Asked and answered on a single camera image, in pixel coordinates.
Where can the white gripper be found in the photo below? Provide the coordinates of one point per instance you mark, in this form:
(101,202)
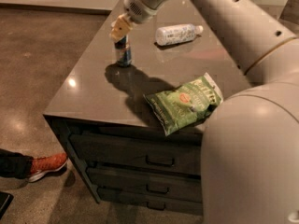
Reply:
(139,9)

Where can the redbull can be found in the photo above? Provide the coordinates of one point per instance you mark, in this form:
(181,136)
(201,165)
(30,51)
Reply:
(123,52)

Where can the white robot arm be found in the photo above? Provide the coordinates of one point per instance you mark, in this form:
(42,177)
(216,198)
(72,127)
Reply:
(250,147)

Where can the green jalapeno chip bag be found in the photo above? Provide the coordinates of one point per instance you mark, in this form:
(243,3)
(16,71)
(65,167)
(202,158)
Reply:
(190,103)

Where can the clear plastic water bottle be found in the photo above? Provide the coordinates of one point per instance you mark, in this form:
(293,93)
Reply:
(177,34)

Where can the grey drawer cabinet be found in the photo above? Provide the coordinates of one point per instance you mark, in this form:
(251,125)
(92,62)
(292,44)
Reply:
(64,127)

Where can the top left drawer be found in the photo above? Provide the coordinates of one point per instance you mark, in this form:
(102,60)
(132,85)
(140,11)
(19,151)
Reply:
(137,153)

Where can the drawer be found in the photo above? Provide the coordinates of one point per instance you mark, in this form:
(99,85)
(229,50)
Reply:
(174,187)
(150,201)
(137,153)

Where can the orange sneaker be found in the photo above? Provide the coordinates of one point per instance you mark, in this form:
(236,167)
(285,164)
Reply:
(44,165)

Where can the middle left drawer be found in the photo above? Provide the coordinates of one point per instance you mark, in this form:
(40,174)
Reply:
(174,187)

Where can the black trouser leg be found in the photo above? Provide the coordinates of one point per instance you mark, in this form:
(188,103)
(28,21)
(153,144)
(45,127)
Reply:
(14,164)

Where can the bottom left drawer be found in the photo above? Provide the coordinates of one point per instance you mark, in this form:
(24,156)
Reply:
(150,201)

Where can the black object on floor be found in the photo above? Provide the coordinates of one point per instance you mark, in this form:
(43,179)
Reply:
(5,201)

